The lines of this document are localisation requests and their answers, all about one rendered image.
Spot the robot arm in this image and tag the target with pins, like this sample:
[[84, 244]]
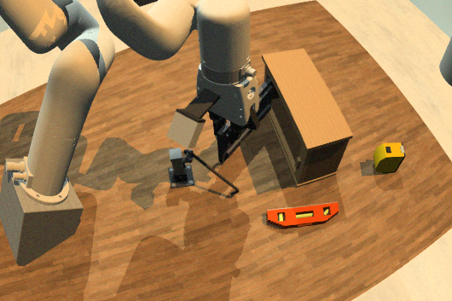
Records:
[[224, 29]]

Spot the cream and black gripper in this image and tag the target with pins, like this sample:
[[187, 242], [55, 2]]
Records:
[[235, 104]]

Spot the orange spirit level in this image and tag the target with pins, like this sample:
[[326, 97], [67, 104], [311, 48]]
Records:
[[301, 216]]

